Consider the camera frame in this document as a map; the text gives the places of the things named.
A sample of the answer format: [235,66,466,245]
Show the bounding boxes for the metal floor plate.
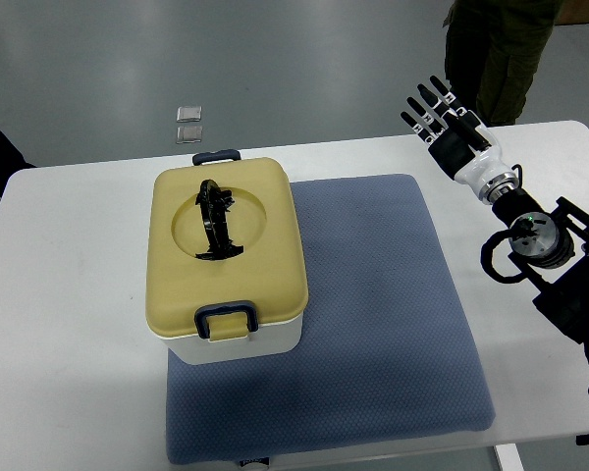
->
[176,126,203,144]
[176,105,202,123]

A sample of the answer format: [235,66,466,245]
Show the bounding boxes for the upper metal floor plate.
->
[176,105,202,123]

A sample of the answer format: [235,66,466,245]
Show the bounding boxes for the white table leg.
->
[494,444,524,471]

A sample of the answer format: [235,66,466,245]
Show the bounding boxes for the person in dark clothes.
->
[444,0,563,127]

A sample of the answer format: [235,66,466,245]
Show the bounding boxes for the yellow box lid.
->
[145,158,308,340]

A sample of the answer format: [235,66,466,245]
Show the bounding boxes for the blue cushion mat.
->
[166,175,495,465]

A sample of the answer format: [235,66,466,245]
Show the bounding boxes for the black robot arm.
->
[480,188,589,365]

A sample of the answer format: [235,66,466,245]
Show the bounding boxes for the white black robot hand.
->
[401,76,521,204]

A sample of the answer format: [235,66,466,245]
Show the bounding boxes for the lower metal floor plate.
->
[176,126,203,144]

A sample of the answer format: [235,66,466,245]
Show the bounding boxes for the white storage box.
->
[159,311,303,365]

